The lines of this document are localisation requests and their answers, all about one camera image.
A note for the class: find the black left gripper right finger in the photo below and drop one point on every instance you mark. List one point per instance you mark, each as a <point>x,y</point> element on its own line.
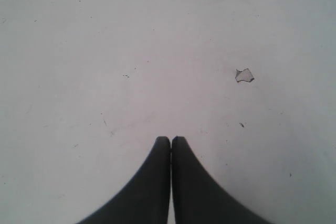
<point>197,197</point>

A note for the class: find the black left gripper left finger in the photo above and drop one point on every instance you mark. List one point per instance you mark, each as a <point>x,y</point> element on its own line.
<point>146,197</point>

